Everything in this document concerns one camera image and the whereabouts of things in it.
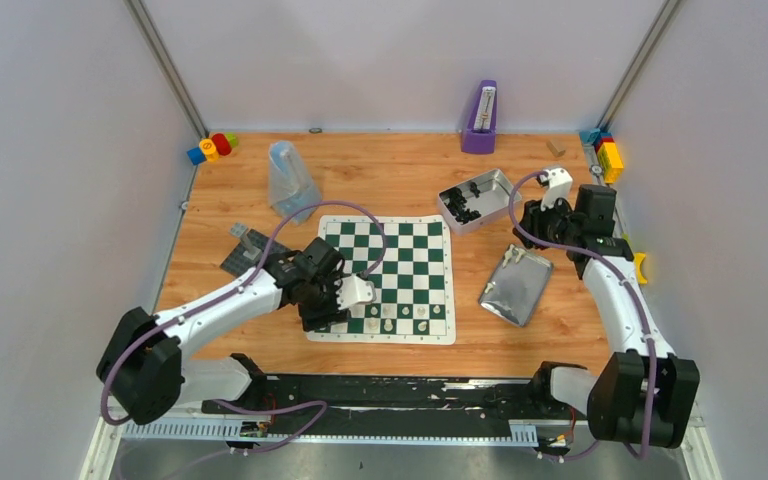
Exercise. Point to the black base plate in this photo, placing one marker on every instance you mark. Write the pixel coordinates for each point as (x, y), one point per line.
(405, 406)

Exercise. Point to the colourful block stack right corner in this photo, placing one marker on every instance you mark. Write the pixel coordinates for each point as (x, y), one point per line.
(607, 153)

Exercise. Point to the purple metronome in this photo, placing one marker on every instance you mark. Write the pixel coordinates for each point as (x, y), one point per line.
(478, 129)

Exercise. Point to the colourful toy blocks left corner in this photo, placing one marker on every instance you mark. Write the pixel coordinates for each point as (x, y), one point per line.
(213, 148)

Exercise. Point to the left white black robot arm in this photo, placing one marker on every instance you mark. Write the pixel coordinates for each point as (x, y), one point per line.
(148, 366)

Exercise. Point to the yellow green toy piece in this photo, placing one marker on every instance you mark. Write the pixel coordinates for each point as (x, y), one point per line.
(638, 261)

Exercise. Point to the metal tin with black pieces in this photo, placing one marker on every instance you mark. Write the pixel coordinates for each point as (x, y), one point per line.
(477, 201)

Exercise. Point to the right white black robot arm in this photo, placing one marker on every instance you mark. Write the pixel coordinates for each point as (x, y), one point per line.
(645, 393)

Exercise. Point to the grey lego baseplate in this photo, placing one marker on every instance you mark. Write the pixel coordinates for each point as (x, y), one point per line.
(247, 252)

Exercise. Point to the green white chess mat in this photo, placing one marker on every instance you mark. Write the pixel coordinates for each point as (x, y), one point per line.
(416, 269)

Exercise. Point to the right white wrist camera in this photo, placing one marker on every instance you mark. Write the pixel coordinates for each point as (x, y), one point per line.
(557, 183)

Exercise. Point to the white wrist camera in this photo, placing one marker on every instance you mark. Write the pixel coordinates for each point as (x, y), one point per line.
(557, 183)
(353, 291)

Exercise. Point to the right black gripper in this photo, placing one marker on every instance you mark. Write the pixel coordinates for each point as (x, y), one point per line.
(532, 216)

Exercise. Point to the small wooden block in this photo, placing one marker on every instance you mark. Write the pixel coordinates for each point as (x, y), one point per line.
(556, 148)

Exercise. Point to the metal tin with white pieces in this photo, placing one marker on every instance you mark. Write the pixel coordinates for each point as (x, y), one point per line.
(516, 285)

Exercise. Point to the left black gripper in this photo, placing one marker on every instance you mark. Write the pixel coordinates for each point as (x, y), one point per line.
(321, 312)

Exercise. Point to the translucent blue metronome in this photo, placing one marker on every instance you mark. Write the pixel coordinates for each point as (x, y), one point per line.
(291, 185)

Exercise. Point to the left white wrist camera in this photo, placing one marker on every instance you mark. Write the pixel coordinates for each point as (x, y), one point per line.
(353, 291)

